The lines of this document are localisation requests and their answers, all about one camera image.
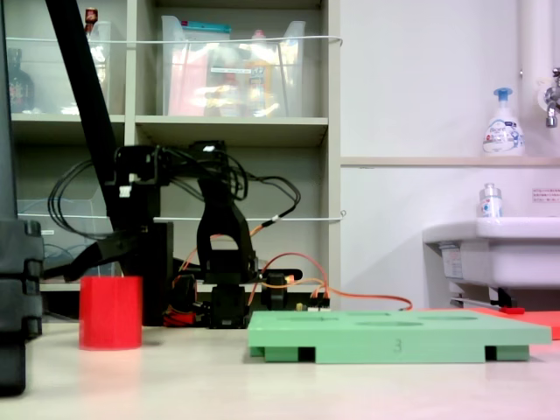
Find broad flat black gripper jaw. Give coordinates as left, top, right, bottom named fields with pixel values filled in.
left=130, top=220, right=175, bottom=327

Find curved black gripper jaw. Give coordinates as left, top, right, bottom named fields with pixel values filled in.
left=64, top=230, right=132, bottom=282

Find red octagonal pillar block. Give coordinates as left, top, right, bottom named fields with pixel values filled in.
left=79, top=275, right=144, bottom=351

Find black red table clamp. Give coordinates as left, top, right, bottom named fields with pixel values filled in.
left=164, top=270, right=198, bottom=327
left=261, top=269, right=304, bottom=312

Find thin black tripod brace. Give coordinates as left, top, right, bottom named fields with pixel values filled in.
left=42, top=260, right=71, bottom=281

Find notched black stack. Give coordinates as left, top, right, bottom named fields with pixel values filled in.
left=0, top=218, right=46, bottom=398

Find beige shelf unit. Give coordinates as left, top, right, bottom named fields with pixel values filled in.
left=0, top=0, right=342, bottom=325

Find black tripod leg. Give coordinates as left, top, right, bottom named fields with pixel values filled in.
left=45, top=0, right=128, bottom=237
left=0, top=0, right=19, bottom=220

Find green shape sorter board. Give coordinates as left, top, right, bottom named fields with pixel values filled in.
left=247, top=309, right=552, bottom=365

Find clear storage bin with goods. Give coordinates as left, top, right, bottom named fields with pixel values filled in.
left=160, top=15, right=307, bottom=118

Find circuit board with connectors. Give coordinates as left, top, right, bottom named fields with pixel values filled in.
left=293, top=290, right=333, bottom=313

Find dark glass bottle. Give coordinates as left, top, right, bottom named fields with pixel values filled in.
left=6, top=47, right=36, bottom=115

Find blue topped packet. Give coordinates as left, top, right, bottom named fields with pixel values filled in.
left=181, top=19, right=232, bottom=40

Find sink label sticker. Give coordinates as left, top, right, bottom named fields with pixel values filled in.
left=439, top=242, right=465, bottom=281

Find small clear sanitizer bottle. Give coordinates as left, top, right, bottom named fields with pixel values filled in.
left=479, top=182, right=504, bottom=219

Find white ceramic sink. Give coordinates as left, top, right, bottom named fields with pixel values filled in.
left=422, top=216, right=560, bottom=290

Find white blue soap pump bottle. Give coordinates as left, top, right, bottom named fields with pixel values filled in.
left=482, top=87, right=526, bottom=158

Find metal faucet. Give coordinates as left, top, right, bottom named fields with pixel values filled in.
left=537, top=67, right=560, bottom=129

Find orange base servo wire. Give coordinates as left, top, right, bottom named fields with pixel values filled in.
left=172, top=234, right=220, bottom=290

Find thin black gripper cables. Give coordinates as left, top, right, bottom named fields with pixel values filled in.
left=46, top=159, right=113, bottom=241

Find clear box with blue cables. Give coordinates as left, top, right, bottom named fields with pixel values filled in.
left=17, top=199, right=123, bottom=284

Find thin black wrist cables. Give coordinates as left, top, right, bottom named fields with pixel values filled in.
left=161, top=146, right=249, bottom=202

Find long orange wire loop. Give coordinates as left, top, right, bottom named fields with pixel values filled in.
left=248, top=220, right=415, bottom=312

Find black sink bracket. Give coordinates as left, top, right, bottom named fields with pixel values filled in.
left=489, top=286, right=520, bottom=310

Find small wall notice label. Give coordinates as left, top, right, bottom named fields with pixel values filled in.
left=531, top=187, right=560, bottom=205

